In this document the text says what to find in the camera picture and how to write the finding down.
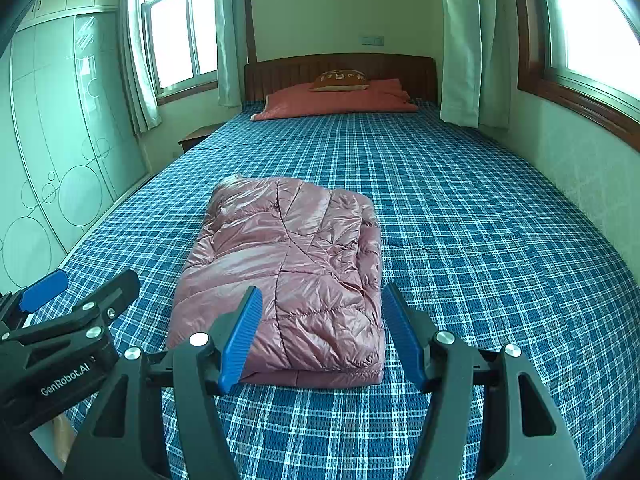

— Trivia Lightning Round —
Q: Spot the bed with blue plaid sheet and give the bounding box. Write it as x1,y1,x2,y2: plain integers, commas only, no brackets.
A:
32,97,633,480

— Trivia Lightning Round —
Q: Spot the wooden nightstand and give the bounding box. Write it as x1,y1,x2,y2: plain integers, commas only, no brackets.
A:
178,123,223,153

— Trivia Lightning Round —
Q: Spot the window with white frame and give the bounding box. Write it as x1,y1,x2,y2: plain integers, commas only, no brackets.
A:
135,0,221,106

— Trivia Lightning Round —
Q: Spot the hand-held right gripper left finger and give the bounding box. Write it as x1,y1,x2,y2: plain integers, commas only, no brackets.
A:
65,285,264,480

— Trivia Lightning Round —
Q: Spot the pale window curtain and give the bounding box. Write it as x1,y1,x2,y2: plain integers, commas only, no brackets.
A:
439,0,511,128
214,0,247,108
120,0,163,136

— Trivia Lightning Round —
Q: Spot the pink puffer jacket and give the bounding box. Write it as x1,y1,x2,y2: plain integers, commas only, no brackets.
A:
167,174,387,388

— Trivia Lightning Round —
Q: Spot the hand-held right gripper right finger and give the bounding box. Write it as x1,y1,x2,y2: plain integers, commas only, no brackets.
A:
382,282,586,480

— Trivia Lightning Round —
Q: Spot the orange pillow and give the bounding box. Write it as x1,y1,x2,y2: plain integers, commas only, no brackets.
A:
251,78,418,122

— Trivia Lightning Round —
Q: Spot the window with wooden frame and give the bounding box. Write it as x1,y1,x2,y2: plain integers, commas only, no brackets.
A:
510,0,640,153

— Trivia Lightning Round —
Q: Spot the wardrobe with circle pattern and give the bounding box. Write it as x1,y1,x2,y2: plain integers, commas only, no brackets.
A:
0,0,151,296

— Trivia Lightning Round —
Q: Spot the small brown patterned pillow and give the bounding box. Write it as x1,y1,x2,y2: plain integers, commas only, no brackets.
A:
309,70,371,92

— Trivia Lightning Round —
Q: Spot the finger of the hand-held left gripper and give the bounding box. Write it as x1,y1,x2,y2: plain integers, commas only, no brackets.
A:
0,269,68,331
5,269,142,343

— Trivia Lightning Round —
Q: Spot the wooden headboard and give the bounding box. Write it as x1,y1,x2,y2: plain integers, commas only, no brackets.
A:
244,55,438,103

